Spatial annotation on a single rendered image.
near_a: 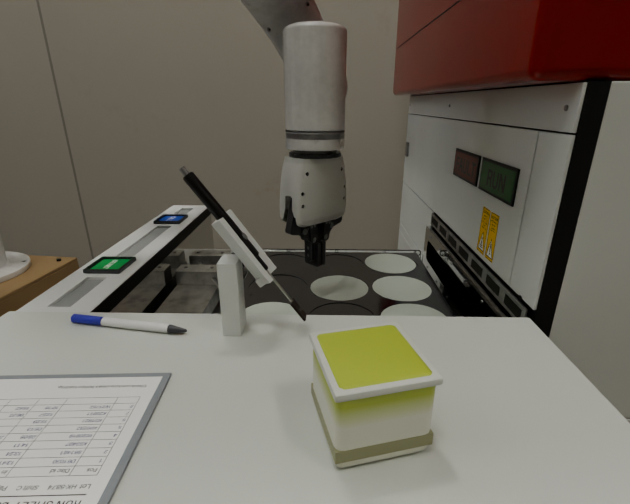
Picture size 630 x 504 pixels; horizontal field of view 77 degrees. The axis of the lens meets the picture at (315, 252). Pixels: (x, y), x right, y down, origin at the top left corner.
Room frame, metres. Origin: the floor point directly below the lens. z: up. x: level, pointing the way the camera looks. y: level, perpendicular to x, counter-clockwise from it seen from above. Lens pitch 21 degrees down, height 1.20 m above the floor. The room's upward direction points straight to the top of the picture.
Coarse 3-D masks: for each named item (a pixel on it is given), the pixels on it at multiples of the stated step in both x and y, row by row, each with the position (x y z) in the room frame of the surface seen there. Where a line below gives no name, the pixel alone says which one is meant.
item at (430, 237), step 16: (432, 240) 0.79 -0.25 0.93; (432, 256) 0.82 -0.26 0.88; (448, 256) 0.68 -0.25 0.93; (432, 272) 0.76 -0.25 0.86; (464, 272) 0.59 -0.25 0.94; (448, 288) 0.67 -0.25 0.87; (480, 288) 0.53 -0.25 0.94; (448, 304) 0.64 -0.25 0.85; (464, 304) 0.61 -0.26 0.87; (480, 304) 0.51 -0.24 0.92; (496, 304) 0.48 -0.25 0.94
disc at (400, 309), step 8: (400, 304) 0.56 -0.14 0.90; (408, 304) 0.56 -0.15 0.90; (416, 304) 0.56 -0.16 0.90; (384, 312) 0.53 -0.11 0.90; (392, 312) 0.53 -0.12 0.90; (400, 312) 0.53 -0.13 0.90; (408, 312) 0.53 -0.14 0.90; (416, 312) 0.53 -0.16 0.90; (424, 312) 0.53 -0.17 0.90; (432, 312) 0.53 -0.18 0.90; (440, 312) 0.53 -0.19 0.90
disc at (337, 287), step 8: (320, 280) 0.65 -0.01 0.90; (328, 280) 0.65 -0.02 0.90; (336, 280) 0.65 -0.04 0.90; (344, 280) 0.65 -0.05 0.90; (352, 280) 0.65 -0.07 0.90; (360, 280) 0.65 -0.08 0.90; (312, 288) 0.62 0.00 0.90; (320, 288) 0.62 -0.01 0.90; (328, 288) 0.62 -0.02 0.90; (336, 288) 0.62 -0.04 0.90; (344, 288) 0.62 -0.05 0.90; (352, 288) 0.62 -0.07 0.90; (360, 288) 0.62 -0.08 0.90; (320, 296) 0.59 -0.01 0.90; (328, 296) 0.59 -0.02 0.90; (336, 296) 0.59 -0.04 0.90; (344, 296) 0.59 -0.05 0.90; (352, 296) 0.59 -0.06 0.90; (360, 296) 0.59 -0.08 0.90
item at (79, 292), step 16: (176, 208) 0.93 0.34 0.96; (192, 208) 0.94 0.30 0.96; (160, 224) 0.80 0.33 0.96; (176, 224) 0.80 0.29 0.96; (128, 240) 0.70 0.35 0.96; (144, 240) 0.71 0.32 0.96; (160, 240) 0.70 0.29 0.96; (128, 256) 0.62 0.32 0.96; (144, 256) 0.61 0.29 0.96; (80, 272) 0.55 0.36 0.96; (128, 272) 0.55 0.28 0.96; (64, 288) 0.49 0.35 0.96; (80, 288) 0.50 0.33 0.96; (96, 288) 0.49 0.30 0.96; (112, 288) 0.49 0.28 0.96; (32, 304) 0.45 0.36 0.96; (48, 304) 0.45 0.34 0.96; (64, 304) 0.45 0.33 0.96; (80, 304) 0.45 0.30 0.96; (96, 304) 0.45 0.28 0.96
